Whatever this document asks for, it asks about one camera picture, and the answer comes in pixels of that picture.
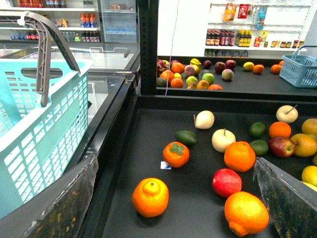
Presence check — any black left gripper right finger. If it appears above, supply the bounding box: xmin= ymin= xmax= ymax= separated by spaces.
xmin=254 ymin=157 xmax=317 ymax=238

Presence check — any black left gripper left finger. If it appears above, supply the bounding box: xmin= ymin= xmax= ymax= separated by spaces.
xmin=23 ymin=154 xmax=99 ymax=238

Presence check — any yellow lemon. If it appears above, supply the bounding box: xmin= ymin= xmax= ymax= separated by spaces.
xmin=301 ymin=165 xmax=317 ymax=186

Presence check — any light blue plastic basket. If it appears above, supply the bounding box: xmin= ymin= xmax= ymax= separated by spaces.
xmin=0 ymin=59 xmax=93 ymax=217

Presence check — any grey basket handle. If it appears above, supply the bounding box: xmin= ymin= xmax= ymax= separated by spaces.
xmin=0 ymin=11 xmax=80 ymax=107

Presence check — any black fruit shelf tray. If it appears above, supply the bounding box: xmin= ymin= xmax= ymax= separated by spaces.
xmin=79 ymin=96 xmax=317 ymax=238

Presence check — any large orange citrus front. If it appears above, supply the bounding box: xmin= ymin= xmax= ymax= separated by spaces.
xmin=224 ymin=191 xmax=269 ymax=237

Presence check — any red yellow apple centre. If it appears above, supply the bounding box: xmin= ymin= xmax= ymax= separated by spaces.
xmin=267 ymin=136 xmax=296 ymax=158

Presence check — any orange yellow mango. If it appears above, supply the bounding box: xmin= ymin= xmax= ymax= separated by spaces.
xmin=291 ymin=133 xmax=317 ymax=158

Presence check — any red pomegranate fruit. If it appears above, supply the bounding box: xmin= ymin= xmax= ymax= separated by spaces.
xmin=211 ymin=169 xmax=242 ymax=198

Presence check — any large round orange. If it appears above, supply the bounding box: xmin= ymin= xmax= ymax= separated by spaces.
xmin=224 ymin=141 xmax=256 ymax=173

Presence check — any small orange mandarin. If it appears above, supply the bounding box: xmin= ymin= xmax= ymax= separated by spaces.
xmin=268 ymin=121 xmax=292 ymax=138

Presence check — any orange yellow round pear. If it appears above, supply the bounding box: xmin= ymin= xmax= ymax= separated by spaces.
xmin=302 ymin=118 xmax=317 ymax=135

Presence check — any green lime back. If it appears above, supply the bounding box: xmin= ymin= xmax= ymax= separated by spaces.
xmin=249 ymin=122 xmax=265 ymax=138

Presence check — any orange tangerine with knob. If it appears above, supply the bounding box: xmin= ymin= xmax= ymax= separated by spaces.
xmin=132 ymin=178 xmax=169 ymax=218

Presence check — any white pear back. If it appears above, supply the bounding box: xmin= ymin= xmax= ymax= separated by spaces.
xmin=276 ymin=105 xmax=298 ymax=124

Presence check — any white pear upright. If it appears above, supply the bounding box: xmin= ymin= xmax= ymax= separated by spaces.
xmin=211 ymin=128 xmax=236 ymax=153

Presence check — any white blue label tag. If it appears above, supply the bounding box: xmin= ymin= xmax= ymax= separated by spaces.
xmin=160 ymin=161 xmax=172 ymax=170

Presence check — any white pear lying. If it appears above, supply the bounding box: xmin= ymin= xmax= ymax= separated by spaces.
xmin=194 ymin=111 xmax=215 ymax=129

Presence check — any dark green avocado left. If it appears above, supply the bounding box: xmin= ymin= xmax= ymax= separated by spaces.
xmin=175 ymin=130 xmax=198 ymax=147

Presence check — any orange persimmon green calyx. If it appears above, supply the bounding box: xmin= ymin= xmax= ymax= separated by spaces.
xmin=162 ymin=141 xmax=190 ymax=168

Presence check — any small blue basket far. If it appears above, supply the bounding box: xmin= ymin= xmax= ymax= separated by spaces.
xmin=279 ymin=45 xmax=317 ymax=88

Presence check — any glass top freezer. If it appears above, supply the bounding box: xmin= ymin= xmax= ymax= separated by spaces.
xmin=0 ymin=40 xmax=140 ymax=149

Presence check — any far fruit pile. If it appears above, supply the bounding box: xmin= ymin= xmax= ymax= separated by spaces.
xmin=156 ymin=59 xmax=285 ymax=90

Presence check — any white wall product shelf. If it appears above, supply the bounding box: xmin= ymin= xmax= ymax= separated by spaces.
xmin=204 ymin=0 xmax=317 ymax=58

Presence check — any black shelf upright post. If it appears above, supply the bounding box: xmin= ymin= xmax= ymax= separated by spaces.
xmin=137 ymin=0 xmax=159 ymax=95

